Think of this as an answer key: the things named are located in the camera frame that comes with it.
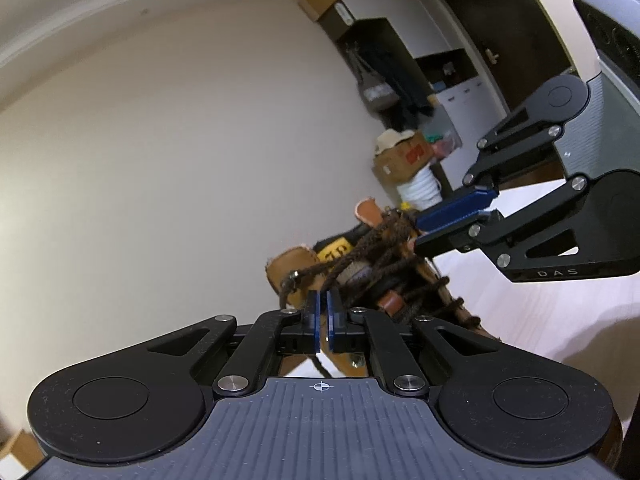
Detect dark brown shoelace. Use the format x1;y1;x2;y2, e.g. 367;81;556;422
276;211;484;378

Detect tan leather boot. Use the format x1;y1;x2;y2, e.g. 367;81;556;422
264;196;501;378

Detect white plastic bucket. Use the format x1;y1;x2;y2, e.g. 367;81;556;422
396;166;442;210

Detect brown cardboard box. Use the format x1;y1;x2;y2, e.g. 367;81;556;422
373;129;435;185

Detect white shoe cabinet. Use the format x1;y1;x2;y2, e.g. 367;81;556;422
416;49;506;190

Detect hanging grey bag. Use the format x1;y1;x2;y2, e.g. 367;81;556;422
348;50;400;114

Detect dark entrance door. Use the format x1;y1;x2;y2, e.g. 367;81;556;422
444;0;573;110

